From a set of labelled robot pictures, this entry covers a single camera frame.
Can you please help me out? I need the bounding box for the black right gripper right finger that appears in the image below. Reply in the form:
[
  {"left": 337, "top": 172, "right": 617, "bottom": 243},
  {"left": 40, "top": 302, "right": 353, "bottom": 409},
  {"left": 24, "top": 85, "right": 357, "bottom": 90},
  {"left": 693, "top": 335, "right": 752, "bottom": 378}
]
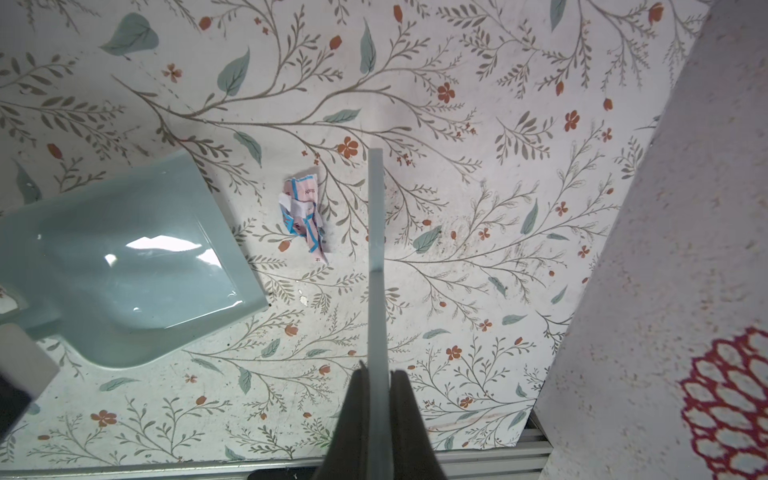
[{"left": 389, "top": 370, "right": 447, "bottom": 480}]

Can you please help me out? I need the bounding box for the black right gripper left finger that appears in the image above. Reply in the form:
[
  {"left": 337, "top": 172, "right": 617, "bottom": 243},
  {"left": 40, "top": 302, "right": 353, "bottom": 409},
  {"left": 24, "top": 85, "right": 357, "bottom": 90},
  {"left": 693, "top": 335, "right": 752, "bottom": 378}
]
[{"left": 312, "top": 363, "right": 369, "bottom": 480}]

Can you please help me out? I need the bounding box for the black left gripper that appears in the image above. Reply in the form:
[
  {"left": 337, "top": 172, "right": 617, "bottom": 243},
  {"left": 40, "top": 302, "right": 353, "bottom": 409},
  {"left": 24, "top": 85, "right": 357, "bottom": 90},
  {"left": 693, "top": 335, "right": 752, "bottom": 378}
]
[{"left": 0, "top": 323, "right": 60, "bottom": 440}]

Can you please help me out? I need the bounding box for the white bristle hand brush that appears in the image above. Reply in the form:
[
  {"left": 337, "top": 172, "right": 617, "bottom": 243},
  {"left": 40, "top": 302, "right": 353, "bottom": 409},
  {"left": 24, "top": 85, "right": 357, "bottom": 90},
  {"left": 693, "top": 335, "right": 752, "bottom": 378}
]
[{"left": 367, "top": 149, "right": 394, "bottom": 479}]

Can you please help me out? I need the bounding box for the grey-green plastic dustpan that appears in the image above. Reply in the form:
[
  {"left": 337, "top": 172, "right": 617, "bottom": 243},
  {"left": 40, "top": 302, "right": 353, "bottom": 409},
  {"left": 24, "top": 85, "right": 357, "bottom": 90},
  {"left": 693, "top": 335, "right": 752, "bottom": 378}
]
[{"left": 1, "top": 151, "right": 268, "bottom": 369}]

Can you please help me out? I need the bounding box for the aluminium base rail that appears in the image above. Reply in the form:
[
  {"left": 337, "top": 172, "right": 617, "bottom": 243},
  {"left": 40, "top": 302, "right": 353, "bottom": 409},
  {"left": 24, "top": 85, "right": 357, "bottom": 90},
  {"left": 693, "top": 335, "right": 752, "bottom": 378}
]
[{"left": 1, "top": 427, "right": 554, "bottom": 479}]

